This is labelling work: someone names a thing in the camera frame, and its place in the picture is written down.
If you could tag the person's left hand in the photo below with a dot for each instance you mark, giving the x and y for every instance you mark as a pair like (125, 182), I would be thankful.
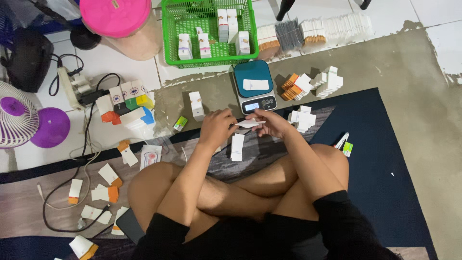
(216, 126)

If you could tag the bundle of grey flat cartons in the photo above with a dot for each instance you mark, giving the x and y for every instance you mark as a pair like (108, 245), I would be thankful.
(288, 35)

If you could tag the person's left fingers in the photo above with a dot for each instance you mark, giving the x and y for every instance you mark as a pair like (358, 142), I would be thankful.
(231, 121)

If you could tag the green plastic basket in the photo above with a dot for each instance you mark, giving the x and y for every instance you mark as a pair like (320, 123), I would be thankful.
(209, 57)

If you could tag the black bag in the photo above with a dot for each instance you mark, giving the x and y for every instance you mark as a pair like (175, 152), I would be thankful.
(27, 61)

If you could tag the white and blue box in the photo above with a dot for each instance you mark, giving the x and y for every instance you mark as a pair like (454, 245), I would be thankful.
(139, 117)

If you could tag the bundle of orange white cartons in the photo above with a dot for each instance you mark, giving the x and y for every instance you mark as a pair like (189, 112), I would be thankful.
(267, 38)

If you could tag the purple fan base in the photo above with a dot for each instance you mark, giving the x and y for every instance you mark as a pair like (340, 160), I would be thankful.
(52, 128)

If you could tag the person's black shorts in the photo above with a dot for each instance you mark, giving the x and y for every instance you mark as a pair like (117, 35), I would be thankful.
(252, 238)

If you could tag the cluster of white upright boxes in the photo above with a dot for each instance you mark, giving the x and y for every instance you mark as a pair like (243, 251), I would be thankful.
(223, 29)

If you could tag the scattered white orange flat cartons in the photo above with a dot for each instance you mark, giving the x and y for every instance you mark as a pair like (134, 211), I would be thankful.
(108, 175)

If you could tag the teal digital kitchen scale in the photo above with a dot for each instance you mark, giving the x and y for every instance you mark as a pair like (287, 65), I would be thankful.
(254, 72)

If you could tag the stack of narrow white cartons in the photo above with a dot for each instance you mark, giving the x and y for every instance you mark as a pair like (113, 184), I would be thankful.
(237, 148)

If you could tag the row of white flat cartons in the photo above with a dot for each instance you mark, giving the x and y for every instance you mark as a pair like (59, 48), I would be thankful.
(339, 27)

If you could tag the pile of green striped cartons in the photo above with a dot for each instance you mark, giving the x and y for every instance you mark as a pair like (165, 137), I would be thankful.
(328, 83)

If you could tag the dark blue patterned rug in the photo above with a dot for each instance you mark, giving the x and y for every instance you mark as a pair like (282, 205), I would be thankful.
(375, 173)

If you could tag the clear printed plastic sachet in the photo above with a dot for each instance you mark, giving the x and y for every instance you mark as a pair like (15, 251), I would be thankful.
(150, 157)

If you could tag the white and black box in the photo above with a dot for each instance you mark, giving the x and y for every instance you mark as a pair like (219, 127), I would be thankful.
(118, 99)

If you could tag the person's right hand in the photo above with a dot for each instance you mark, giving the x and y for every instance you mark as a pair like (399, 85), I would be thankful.
(276, 124)

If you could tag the small green packet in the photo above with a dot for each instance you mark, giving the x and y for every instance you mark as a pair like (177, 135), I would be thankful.
(180, 123)
(347, 149)

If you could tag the white flat carton sheet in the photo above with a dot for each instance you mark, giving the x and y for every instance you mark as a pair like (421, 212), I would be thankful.
(256, 84)

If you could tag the heap of plain white cartons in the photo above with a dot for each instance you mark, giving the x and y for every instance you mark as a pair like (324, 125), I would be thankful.
(302, 119)

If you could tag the white fan with purple hub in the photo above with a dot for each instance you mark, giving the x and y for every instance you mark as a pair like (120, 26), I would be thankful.
(16, 115)

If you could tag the blue plastic crate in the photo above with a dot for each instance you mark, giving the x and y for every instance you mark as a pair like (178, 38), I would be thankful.
(21, 16)

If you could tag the white and yellow box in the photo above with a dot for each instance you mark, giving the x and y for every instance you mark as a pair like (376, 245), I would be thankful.
(142, 94)

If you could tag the black smartphone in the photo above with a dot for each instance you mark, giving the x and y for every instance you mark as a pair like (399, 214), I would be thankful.
(129, 225)

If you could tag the black furniture leg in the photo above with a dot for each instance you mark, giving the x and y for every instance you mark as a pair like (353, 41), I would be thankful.
(365, 3)
(285, 9)

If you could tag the person's legs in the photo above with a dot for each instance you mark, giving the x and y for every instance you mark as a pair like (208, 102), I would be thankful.
(245, 191)

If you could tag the clear jar with pink lid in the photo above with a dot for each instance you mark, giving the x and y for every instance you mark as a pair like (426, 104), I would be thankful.
(122, 21)

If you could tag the white and orange box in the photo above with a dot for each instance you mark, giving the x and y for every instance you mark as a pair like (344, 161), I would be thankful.
(106, 110)

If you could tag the black round base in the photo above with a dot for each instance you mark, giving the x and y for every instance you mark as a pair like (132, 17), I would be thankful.
(85, 38)

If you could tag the white and green box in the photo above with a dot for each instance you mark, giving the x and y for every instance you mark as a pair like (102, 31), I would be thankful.
(129, 95)

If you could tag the white cardboard box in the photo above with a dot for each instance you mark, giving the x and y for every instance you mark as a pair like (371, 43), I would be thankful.
(197, 106)

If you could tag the pile of orange edged cartons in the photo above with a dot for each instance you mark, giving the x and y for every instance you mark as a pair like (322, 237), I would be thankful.
(294, 88)

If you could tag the white power strip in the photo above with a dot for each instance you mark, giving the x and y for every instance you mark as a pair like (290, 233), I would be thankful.
(74, 90)

